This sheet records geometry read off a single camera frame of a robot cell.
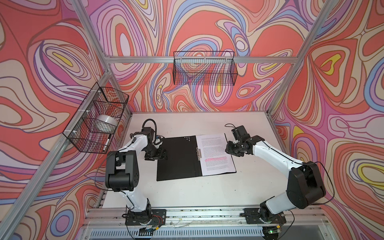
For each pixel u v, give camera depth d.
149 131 0.79
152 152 0.81
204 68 0.96
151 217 0.73
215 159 0.93
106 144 0.72
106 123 0.70
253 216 0.72
